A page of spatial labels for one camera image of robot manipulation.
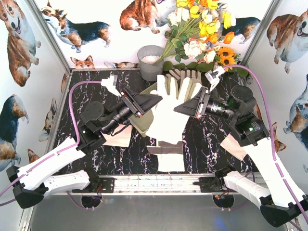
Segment white glove green fingers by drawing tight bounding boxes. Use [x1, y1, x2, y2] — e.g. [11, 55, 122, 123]
[146, 75, 202, 144]

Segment white glove grey patch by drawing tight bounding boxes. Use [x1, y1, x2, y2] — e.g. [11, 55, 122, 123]
[147, 141, 185, 172]

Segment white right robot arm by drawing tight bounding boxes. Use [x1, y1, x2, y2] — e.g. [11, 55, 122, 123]
[174, 85, 308, 227]

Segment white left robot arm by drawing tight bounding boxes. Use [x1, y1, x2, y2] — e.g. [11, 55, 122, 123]
[6, 88, 162, 209]

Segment pale green storage basket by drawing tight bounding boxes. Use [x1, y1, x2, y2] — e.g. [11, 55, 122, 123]
[129, 83, 157, 137]

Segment white glove back right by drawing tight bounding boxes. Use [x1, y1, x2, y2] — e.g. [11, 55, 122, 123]
[185, 69, 202, 84]

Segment white glove left side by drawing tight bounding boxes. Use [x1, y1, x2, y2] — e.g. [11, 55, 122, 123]
[103, 125, 132, 147]

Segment striped glove back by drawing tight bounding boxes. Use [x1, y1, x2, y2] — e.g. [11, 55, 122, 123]
[166, 69, 184, 81]

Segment white glove right side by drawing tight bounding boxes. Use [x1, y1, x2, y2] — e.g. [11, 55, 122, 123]
[220, 133, 247, 161]

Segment grey metal bucket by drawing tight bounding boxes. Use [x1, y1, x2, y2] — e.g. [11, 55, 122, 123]
[137, 45, 164, 82]

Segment artificial flower bouquet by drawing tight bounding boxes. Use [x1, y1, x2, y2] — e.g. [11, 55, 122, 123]
[156, 0, 242, 72]

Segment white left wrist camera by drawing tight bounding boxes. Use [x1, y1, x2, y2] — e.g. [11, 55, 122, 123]
[101, 74, 121, 97]

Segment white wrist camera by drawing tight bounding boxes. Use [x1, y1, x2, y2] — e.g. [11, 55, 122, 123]
[101, 74, 121, 97]
[205, 66, 225, 91]

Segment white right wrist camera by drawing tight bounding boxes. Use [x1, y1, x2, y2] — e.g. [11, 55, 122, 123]
[205, 66, 225, 91]

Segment aluminium front rail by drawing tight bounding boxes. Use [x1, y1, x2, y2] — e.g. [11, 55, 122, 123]
[26, 173, 289, 196]

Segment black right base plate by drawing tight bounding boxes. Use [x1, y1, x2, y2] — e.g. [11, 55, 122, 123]
[193, 177, 238, 193]

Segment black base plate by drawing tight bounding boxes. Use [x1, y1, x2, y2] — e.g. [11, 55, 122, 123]
[72, 177, 115, 193]
[193, 177, 238, 193]

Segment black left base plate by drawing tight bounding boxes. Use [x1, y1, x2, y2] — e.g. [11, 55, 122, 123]
[72, 177, 115, 193]

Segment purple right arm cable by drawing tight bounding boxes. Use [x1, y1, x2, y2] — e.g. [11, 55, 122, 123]
[222, 64, 308, 231]

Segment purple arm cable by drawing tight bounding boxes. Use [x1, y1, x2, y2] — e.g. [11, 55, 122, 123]
[0, 80, 109, 210]
[222, 64, 308, 231]

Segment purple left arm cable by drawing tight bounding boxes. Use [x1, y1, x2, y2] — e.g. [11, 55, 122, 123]
[0, 80, 109, 210]

